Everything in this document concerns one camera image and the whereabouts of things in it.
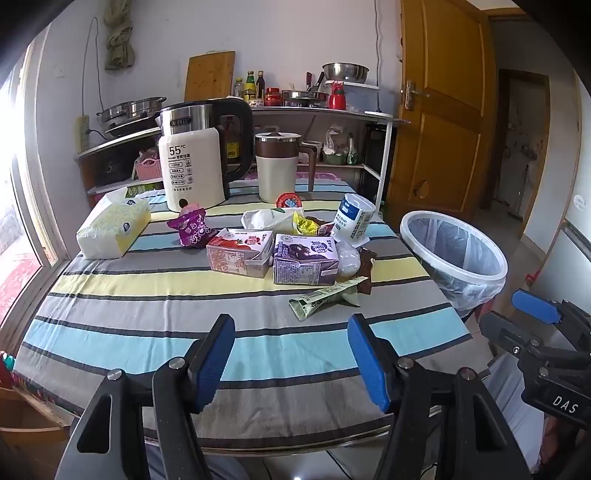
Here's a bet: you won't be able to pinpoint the white plastic wrapper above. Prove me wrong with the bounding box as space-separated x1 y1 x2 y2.
241 208 305 234

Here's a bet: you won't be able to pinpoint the striped tablecloth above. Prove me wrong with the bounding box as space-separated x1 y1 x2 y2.
14 178 492 455

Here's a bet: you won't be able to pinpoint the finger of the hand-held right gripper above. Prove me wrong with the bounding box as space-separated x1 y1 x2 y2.
479 311 562 382
511 289 591 354

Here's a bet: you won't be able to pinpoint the pink lidded storage box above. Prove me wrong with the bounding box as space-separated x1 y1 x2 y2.
245 171 342 182

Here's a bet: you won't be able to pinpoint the steel mixing bowl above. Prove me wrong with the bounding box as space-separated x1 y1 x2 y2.
322 62 370 85

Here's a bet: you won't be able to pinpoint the steel steamer pot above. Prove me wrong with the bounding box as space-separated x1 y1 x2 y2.
96 96 168 127

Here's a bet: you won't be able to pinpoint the red milk carton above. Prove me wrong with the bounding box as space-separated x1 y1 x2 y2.
205 227 274 279

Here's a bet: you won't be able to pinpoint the white plastic bag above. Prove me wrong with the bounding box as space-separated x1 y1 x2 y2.
323 124 358 155

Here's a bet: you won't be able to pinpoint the yellow label oil bottle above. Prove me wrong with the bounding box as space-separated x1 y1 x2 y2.
225 115 241 161

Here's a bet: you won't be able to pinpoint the yellow white tissue pack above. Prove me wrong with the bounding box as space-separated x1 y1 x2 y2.
76 187 152 259

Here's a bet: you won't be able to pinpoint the green stick wrapper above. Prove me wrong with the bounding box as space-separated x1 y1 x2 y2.
289 277 370 321

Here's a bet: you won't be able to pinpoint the black induction cooker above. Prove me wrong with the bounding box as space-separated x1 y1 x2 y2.
105 121 160 138

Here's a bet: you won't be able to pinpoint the green hanging cloth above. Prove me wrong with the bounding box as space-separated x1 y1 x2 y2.
102 0 137 71

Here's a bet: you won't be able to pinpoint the blue white yogurt cup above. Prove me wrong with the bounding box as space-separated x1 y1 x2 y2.
331 193 376 244

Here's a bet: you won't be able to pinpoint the beige brown lidded jug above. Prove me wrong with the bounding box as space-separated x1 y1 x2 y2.
254 131 321 204

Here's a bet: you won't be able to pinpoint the white refrigerator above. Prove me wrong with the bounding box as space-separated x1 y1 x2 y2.
522 194 591 324

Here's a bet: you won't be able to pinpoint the purple milk carton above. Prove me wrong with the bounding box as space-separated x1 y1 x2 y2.
272 233 340 286

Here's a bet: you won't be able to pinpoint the clear plastic cup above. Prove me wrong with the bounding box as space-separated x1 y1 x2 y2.
335 240 362 280

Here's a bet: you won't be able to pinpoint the brass door handle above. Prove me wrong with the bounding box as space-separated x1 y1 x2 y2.
402 80 430 110

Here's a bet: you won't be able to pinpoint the yellow snack wrapper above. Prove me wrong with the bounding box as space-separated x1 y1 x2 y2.
292 211 324 237

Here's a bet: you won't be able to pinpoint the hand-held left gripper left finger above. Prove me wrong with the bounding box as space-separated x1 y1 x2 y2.
53 314 236 480

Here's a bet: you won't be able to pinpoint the pink plastic basket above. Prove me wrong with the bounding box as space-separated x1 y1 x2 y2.
134 150 163 182

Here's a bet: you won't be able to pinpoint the wooden cutting board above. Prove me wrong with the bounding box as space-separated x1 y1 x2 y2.
185 51 236 102

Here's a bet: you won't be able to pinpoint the white wall cable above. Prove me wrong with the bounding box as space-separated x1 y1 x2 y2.
373 0 382 112

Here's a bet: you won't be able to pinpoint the purple snack packet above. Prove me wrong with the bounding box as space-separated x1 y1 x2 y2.
166 203 217 250

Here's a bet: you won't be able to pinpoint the wooden chair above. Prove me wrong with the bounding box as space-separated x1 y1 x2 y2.
0 383 75 480

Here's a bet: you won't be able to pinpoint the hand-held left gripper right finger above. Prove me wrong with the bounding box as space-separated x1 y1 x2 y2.
347 314 539 480

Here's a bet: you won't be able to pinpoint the cream steel electric kettle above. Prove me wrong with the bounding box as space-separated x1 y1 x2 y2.
154 98 254 213

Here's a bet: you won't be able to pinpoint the steel pan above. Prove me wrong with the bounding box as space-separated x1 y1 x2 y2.
281 90 329 108

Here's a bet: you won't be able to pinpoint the green printed packet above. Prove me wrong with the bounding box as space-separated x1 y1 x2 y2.
124 181 164 199

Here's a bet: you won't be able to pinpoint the person's grey trousers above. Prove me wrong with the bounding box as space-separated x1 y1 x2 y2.
480 355 550 472

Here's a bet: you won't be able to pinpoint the white plastic trash bin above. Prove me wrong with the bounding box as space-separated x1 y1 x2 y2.
399 210 509 319

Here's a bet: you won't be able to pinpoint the wooden door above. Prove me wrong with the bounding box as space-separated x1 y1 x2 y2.
385 0 497 222

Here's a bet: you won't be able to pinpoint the kitchen shelf unit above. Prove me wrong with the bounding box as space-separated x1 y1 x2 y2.
76 106 411 217

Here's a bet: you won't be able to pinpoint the black wall cable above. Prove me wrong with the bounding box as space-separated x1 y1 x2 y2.
82 17 105 118

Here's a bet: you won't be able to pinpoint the clear plastic bin liner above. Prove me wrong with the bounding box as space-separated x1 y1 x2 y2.
406 217 506 319

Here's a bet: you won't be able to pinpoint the clear plastic storage box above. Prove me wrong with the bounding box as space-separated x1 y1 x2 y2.
325 80 380 112

